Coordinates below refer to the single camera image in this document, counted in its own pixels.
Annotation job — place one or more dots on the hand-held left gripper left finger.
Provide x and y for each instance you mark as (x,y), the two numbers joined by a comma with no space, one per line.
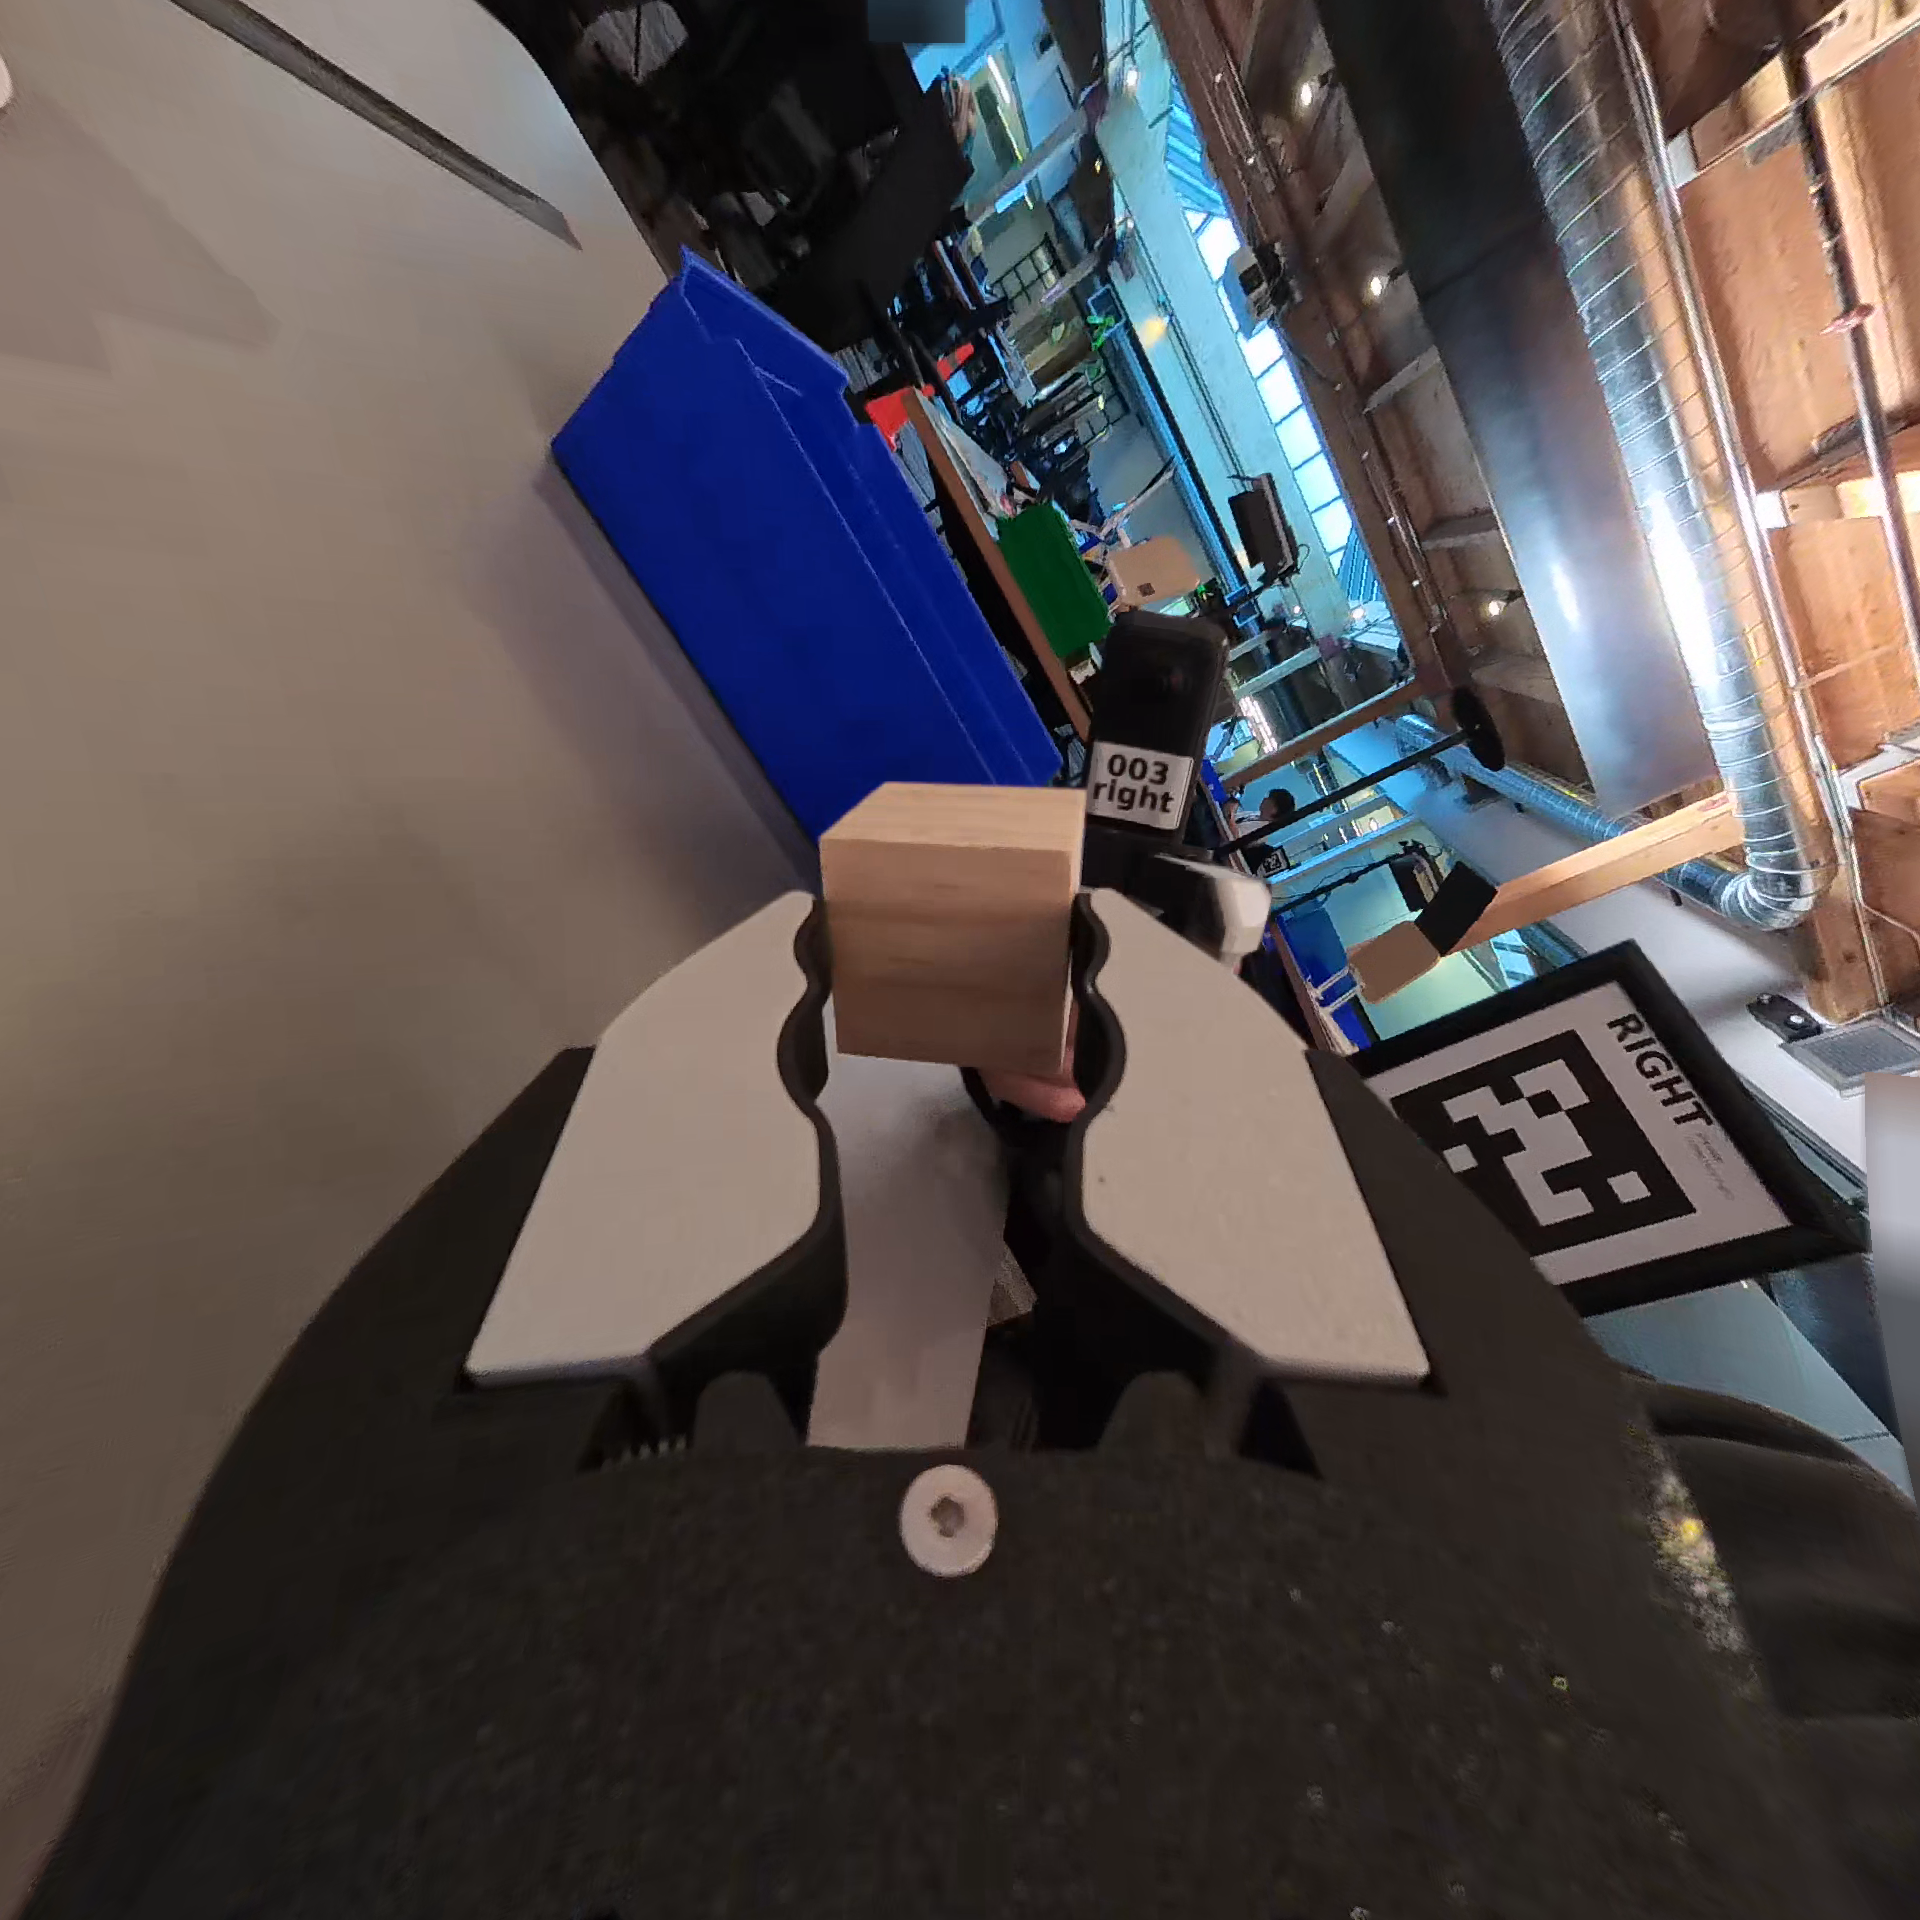
(660,1169)

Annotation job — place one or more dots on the wooden table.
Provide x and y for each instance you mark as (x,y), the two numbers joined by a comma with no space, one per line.
(975,509)

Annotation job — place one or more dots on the wooden board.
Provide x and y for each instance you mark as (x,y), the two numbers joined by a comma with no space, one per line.
(1153,569)

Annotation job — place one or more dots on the person's body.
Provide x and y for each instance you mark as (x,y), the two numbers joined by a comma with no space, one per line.
(1799,1649)

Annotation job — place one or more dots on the grey wall vent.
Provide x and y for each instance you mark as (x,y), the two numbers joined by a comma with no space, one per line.
(1859,1050)

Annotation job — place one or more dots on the person's right hand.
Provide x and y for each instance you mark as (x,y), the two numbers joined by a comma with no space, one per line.
(1037,1094)

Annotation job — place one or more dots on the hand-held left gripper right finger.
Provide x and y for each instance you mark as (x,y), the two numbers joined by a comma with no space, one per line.
(1230,1169)

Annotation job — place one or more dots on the tan board black panel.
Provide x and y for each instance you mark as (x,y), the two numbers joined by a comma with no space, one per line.
(1418,944)

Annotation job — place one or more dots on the grey desk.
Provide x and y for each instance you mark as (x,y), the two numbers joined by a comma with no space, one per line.
(300,675)

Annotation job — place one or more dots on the green box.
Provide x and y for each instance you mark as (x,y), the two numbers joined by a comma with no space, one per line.
(1050,579)

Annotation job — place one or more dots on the black round disc pole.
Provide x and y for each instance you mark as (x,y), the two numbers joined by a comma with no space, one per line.
(1477,730)

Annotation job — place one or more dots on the black white marker sign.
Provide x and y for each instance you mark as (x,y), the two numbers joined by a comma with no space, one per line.
(1590,1142)

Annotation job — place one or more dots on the blue plastic bin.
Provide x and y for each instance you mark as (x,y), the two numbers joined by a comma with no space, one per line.
(783,569)

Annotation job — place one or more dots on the hanging black monitor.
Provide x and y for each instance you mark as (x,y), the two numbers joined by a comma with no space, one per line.
(1263,522)

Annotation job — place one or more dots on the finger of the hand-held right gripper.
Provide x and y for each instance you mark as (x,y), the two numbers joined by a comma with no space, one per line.
(1223,898)

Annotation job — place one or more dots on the wooden cube blue stripe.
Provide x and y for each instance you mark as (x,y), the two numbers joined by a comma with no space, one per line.
(946,931)

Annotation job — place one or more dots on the silver ventilation duct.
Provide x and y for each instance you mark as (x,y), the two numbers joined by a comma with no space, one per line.
(1680,522)

